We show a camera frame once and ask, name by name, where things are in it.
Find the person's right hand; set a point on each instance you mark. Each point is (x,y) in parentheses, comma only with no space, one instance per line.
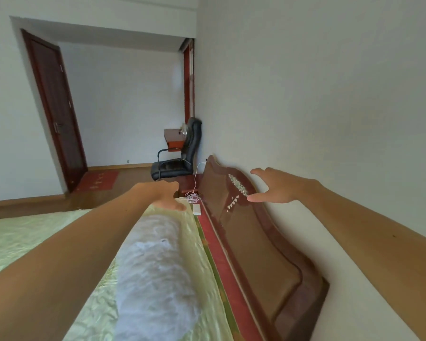
(287,188)

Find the person's left hand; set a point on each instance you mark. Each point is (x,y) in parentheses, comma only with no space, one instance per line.
(159,193)

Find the person's right forearm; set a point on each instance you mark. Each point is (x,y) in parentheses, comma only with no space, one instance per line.
(383,245)

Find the person's left forearm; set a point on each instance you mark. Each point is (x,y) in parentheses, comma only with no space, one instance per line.
(56,266)

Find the red floor mat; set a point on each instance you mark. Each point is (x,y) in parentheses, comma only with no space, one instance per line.
(99,180)

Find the dark wooden nightstand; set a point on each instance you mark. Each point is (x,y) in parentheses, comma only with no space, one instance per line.
(188,181)

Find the white flat charger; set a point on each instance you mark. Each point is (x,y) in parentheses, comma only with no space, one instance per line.
(197,209)

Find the brown wooden desk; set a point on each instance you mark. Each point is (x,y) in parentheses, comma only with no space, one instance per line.
(172,136)

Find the black office chair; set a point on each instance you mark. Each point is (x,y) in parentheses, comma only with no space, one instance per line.
(191,138)

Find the brown carved bed headboard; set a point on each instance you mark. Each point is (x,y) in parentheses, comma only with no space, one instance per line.
(262,262)

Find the white fluffy pillow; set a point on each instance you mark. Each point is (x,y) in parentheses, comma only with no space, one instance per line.
(152,280)

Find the dark brown wooden door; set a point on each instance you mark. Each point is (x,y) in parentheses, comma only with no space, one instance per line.
(56,120)

